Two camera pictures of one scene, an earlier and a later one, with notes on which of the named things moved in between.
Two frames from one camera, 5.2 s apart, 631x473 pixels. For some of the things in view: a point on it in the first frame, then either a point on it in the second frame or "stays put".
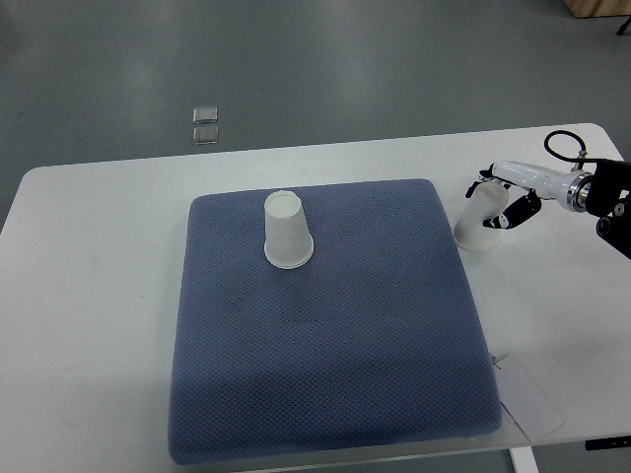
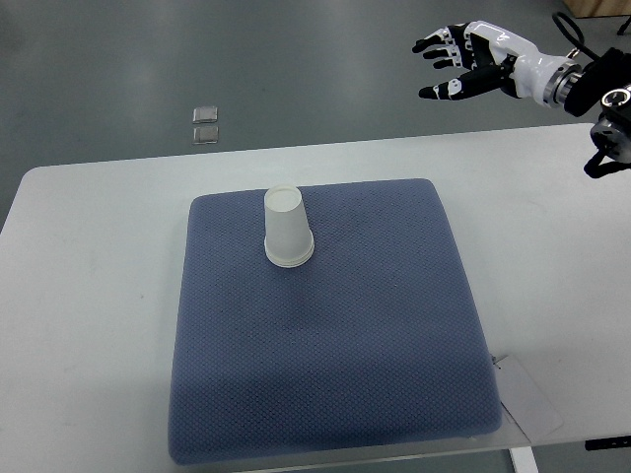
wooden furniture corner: (598, 8) stays put
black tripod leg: (623, 28) stays put
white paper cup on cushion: (289, 242) stays put
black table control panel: (622, 441) stays put
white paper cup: (487, 201) -> (289, 240)
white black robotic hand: (567, 187) -> (499, 62)
